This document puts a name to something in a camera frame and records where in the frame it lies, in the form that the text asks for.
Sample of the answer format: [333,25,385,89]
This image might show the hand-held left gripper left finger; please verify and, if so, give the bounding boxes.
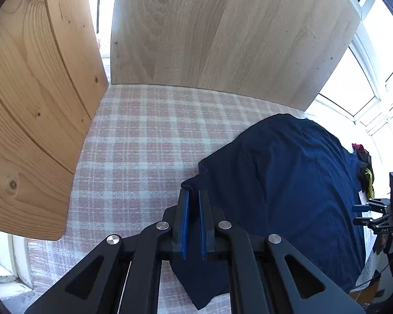
[24,188,190,314]

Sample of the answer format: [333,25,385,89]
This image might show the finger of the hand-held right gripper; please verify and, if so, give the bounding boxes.
[353,214,391,227]
[352,199,390,214]

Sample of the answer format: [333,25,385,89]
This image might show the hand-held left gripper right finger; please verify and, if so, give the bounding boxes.
[198,189,364,314]

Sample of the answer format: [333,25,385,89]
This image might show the black garment with yellow pattern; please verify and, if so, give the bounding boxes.
[352,143,376,200]

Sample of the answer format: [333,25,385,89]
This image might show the navy blue t-shirt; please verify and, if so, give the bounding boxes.
[172,113,369,311]

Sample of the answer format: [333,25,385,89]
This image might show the pink plaid cloth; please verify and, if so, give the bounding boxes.
[26,83,377,314]

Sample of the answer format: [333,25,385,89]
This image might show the pine plank board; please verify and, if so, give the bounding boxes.
[0,0,109,241]

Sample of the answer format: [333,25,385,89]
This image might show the light oak wooden board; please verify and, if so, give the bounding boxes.
[110,0,361,112]

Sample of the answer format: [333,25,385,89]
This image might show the black cable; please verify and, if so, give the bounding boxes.
[354,255,391,291]

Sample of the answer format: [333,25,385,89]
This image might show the white window frame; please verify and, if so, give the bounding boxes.
[0,0,393,301]

